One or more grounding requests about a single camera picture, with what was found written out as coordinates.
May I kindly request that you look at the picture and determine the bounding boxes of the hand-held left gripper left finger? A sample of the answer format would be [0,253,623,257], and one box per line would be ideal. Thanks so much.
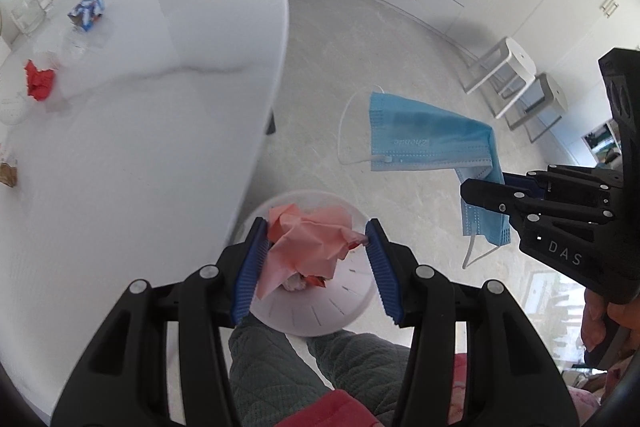
[50,217,272,427]

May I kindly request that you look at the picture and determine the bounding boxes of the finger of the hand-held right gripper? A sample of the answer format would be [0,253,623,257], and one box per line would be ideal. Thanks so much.
[502,164,626,198]
[460,178,617,229]

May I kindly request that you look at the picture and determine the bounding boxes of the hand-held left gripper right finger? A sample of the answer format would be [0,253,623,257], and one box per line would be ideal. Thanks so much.
[364,218,562,427]

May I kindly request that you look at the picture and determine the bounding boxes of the white trash bin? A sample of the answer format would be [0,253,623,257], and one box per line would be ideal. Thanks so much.
[240,190,377,338]

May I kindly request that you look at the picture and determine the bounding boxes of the pink paper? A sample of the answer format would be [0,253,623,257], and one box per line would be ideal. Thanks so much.
[257,204,367,300]

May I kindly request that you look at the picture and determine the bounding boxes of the blue face mask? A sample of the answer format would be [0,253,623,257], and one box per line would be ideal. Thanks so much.
[339,86,512,269]

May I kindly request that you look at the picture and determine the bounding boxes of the person's right hand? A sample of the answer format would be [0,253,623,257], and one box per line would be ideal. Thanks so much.
[580,289,640,360]

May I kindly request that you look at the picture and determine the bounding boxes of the person's green quilted pants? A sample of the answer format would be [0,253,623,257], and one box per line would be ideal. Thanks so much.
[227,321,416,427]

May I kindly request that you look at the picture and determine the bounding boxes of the white stool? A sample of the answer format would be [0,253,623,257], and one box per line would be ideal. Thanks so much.
[464,37,538,118]

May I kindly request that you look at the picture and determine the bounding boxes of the clear brown snack bag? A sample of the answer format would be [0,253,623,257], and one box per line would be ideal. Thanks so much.
[0,144,20,188]

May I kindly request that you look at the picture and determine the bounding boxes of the red crumpled paper ball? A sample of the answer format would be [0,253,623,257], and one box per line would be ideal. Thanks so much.
[24,59,58,102]

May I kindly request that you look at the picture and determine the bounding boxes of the blue white crumpled wrapper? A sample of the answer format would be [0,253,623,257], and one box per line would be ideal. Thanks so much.
[67,0,107,31]

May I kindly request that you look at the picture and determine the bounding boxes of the glass pitcher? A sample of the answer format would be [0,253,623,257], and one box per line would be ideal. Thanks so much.
[11,0,56,32]

